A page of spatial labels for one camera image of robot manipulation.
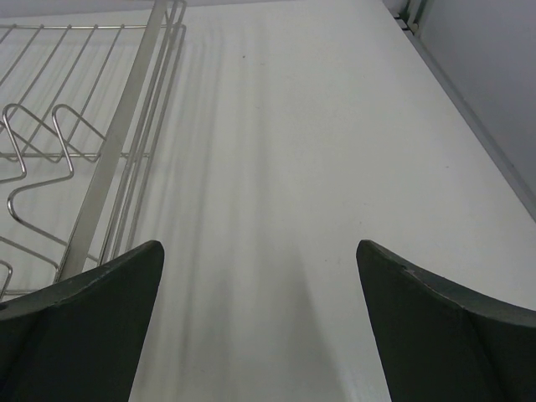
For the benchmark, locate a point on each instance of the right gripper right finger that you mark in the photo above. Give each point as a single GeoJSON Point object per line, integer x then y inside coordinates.
{"type": "Point", "coordinates": [441, 341]}

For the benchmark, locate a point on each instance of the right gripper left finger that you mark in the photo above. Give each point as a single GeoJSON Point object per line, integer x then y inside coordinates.
{"type": "Point", "coordinates": [81, 339]}

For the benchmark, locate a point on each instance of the metal wire dish rack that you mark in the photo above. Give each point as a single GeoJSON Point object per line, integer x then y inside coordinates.
{"type": "Point", "coordinates": [84, 99]}

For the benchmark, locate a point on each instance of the right frame post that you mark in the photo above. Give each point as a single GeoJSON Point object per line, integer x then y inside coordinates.
{"type": "Point", "coordinates": [409, 14]}

